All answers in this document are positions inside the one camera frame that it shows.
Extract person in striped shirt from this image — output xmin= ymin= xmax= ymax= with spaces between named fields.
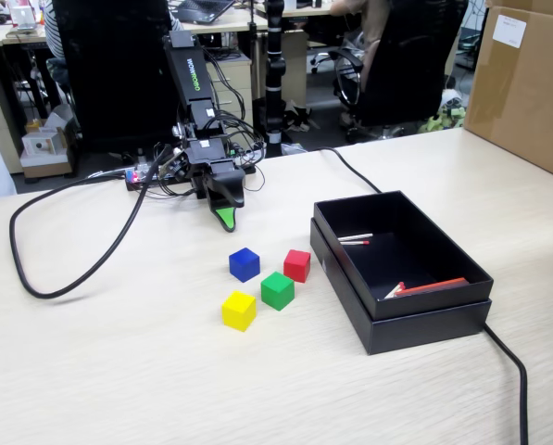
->
xmin=42 ymin=0 xmax=184 ymax=61

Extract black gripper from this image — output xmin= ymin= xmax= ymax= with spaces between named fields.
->
xmin=182 ymin=137 xmax=246 ymax=234

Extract green wooden cube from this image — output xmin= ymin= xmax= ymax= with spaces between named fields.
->
xmin=259 ymin=271 xmax=296 ymax=312

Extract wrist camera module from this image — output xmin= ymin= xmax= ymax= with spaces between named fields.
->
xmin=157 ymin=151 xmax=188 ymax=182

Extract black open box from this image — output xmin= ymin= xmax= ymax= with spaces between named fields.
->
xmin=308 ymin=217 xmax=494 ymax=357

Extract controller circuit board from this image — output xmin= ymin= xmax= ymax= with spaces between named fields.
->
xmin=124 ymin=161 xmax=164 ymax=186

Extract large brown cardboard box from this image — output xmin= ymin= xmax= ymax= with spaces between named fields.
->
xmin=462 ymin=0 xmax=553 ymax=184

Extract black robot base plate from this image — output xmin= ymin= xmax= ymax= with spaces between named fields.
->
xmin=125 ymin=164 xmax=258 ymax=200

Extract green yellow toy pile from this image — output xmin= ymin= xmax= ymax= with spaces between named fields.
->
xmin=417 ymin=90 xmax=467 ymax=135

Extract long orange stick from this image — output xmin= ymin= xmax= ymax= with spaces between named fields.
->
xmin=395 ymin=276 xmax=471 ymax=297

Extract small open carton white insert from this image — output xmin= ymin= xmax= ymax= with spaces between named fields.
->
xmin=19 ymin=127 xmax=73 ymax=180

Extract black laptop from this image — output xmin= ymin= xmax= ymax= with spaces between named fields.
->
xmin=171 ymin=0 xmax=238 ymax=24

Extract cardboard scraps pile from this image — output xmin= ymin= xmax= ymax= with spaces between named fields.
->
xmin=283 ymin=101 xmax=322 ymax=134

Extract thick black camera cable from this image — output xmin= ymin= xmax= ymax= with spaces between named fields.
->
xmin=8 ymin=147 xmax=173 ymax=299

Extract person in beige shirt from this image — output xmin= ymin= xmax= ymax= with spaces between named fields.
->
xmin=329 ymin=0 xmax=388 ymax=80

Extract yellow wooden cube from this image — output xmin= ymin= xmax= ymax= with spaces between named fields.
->
xmin=220 ymin=290 xmax=258 ymax=333

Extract thick black power cable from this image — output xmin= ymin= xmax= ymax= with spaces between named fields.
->
xmin=317 ymin=146 xmax=531 ymax=445

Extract tall black office chair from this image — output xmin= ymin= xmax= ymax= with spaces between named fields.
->
xmin=51 ymin=0 xmax=184 ymax=154

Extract black pole white bands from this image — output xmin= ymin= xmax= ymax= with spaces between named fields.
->
xmin=262 ymin=0 xmax=289 ymax=146

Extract red wooden cube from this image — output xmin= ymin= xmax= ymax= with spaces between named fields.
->
xmin=283 ymin=248 xmax=312 ymax=284

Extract black cardboard box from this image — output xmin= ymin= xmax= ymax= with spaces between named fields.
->
xmin=312 ymin=188 xmax=496 ymax=321

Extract blue wooden cube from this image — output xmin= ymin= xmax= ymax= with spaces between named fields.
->
xmin=228 ymin=247 xmax=261 ymax=283

